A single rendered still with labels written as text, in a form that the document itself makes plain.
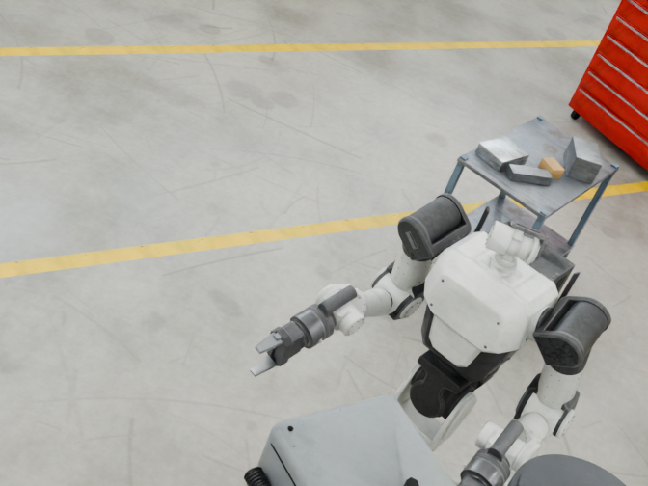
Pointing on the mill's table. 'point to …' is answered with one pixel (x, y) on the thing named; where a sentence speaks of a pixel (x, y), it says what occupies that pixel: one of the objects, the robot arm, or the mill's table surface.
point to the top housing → (351, 448)
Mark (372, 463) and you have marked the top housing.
